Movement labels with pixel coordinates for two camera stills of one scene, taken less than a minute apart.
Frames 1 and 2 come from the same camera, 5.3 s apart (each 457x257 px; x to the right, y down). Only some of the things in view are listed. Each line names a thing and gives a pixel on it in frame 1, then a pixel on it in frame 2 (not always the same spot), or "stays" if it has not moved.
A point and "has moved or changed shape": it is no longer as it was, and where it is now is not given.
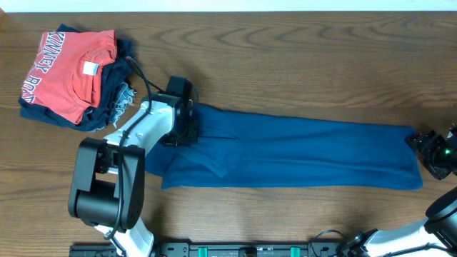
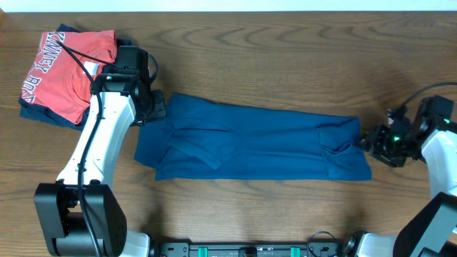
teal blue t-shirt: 233,148 has moved or changed shape
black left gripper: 192,137 → 159,112
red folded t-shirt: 62,81 stays
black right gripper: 428,142 → 373,139
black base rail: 220,250 stays
